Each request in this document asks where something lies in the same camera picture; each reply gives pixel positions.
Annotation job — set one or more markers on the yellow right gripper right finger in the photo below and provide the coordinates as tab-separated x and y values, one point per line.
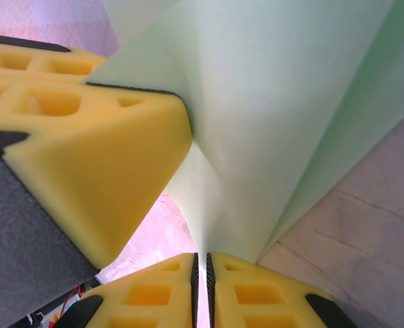
256	300

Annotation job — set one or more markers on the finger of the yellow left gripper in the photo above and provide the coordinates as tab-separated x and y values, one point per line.
36	54
102	164

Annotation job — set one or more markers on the light green paper sheet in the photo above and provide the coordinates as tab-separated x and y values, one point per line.
273	119

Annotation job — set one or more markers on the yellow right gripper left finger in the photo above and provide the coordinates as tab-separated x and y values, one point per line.
147	297

